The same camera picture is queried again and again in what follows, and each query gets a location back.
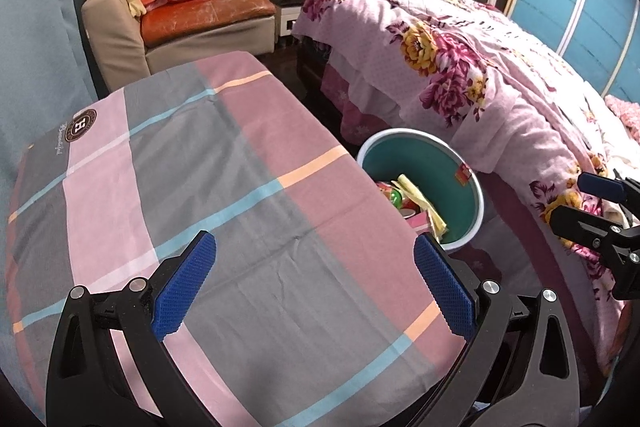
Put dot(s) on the pink fluffy pillow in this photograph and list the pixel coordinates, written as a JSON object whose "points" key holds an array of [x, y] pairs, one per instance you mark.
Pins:
{"points": [[625, 112]]}

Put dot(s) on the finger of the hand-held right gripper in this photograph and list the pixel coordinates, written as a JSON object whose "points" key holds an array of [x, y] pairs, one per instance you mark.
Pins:
{"points": [[575, 219], [600, 184]]}

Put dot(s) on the green round packet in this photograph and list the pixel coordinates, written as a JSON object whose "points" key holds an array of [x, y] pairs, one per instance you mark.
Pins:
{"points": [[400, 199]]}

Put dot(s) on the teal plastic bin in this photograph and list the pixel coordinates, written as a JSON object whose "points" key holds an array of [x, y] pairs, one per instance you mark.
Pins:
{"points": [[430, 167]]}

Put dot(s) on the pink bed skirt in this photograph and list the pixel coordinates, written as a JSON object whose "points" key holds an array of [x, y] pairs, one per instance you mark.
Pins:
{"points": [[360, 107]]}

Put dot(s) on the plaid pink grey tablecloth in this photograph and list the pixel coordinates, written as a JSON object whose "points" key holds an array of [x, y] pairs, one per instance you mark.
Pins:
{"points": [[225, 157]]}

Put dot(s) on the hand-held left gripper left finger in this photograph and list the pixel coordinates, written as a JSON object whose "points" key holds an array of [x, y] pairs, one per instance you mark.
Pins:
{"points": [[185, 287]]}

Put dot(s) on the pink floral blanket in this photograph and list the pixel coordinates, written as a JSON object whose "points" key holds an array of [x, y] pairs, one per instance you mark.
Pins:
{"points": [[475, 72]]}

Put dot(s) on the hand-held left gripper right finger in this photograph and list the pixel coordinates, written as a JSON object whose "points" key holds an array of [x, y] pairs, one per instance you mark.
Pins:
{"points": [[445, 292]]}

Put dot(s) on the yellow crumpled wrapper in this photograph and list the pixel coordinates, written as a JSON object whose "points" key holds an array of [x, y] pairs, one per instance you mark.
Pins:
{"points": [[425, 207]]}

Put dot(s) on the glass top side table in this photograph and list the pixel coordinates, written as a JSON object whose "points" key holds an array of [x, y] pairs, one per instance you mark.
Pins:
{"points": [[290, 19]]}

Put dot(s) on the beige sofa orange seat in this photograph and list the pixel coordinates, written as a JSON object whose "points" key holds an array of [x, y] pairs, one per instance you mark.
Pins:
{"points": [[200, 12]]}

